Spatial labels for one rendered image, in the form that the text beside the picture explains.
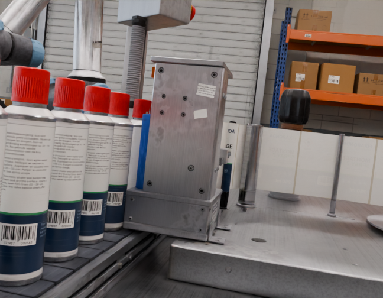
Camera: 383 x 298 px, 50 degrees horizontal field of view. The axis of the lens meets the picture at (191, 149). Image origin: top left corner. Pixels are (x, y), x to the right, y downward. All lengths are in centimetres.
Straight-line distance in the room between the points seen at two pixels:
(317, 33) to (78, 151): 453
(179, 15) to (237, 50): 457
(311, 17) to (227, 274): 456
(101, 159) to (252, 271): 25
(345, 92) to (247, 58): 137
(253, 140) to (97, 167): 46
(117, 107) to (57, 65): 549
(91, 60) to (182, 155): 74
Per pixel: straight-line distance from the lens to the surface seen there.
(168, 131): 60
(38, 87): 41
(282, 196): 112
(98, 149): 53
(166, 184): 60
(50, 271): 47
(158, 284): 58
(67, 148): 47
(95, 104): 54
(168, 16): 96
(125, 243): 58
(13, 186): 41
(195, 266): 58
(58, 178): 47
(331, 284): 58
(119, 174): 61
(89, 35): 130
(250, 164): 92
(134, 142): 71
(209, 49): 556
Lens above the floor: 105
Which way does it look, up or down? 3 degrees down
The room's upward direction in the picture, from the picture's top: 6 degrees clockwise
